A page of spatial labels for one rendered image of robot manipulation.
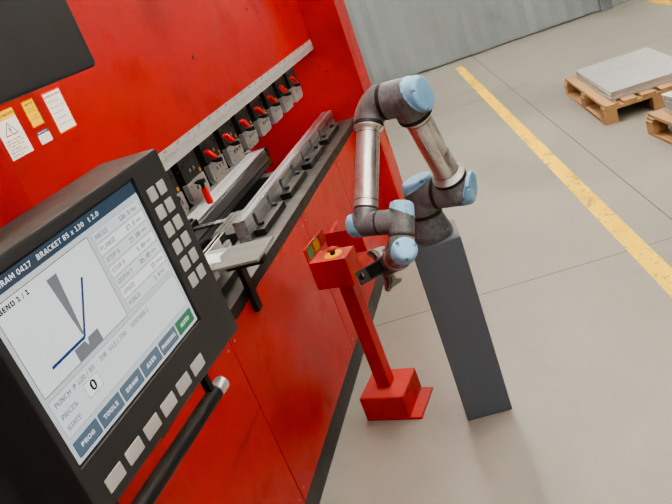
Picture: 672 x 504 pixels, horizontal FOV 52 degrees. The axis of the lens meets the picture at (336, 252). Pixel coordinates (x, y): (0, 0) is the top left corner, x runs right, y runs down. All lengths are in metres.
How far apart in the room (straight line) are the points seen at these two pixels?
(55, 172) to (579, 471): 1.89
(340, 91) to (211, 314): 3.26
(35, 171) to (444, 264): 1.38
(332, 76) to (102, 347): 3.50
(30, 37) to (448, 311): 1.88
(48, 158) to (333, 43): 2.65
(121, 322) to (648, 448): 1.97
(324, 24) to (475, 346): 2.33
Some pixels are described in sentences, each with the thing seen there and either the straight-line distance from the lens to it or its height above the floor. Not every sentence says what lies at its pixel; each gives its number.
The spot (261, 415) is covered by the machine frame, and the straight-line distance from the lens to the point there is 2.41.
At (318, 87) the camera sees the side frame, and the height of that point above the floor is 1.11.
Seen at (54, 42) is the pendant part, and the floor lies 1.80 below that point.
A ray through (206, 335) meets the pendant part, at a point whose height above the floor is 1.29.
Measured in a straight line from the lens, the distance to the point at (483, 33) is 9.97.
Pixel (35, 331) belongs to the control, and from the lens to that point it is 0.93.
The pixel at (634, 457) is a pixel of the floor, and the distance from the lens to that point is 2.60.
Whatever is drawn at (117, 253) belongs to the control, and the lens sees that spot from 1.06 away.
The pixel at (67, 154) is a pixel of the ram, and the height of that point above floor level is 1.55.
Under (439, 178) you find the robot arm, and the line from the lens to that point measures 2.35.
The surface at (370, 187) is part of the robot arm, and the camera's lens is 2.12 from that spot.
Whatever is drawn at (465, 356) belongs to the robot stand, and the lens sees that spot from 2.70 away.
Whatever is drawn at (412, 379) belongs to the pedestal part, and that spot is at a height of 0.10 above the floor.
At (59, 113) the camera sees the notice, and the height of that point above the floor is 1.65.
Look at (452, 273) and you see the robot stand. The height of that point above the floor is 0.65.
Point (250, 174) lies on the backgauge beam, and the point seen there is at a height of 0.94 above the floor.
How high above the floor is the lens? 1.77
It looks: 22 degrees down
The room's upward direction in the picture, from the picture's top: 21 degrees counter-clockwise
